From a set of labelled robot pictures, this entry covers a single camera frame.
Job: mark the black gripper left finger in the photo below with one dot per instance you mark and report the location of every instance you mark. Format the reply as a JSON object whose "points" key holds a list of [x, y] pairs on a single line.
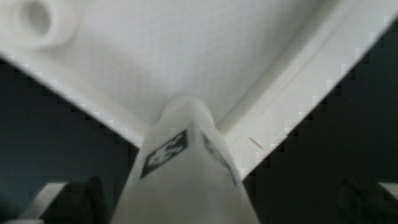
{"points": [[69, 203]]}

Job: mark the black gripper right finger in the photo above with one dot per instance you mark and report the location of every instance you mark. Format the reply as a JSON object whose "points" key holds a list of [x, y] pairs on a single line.
{"points": [[366, 204]]}

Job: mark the white square desk top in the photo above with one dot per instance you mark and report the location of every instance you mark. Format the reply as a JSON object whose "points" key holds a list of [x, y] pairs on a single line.
{"points": [[252, 53]]}

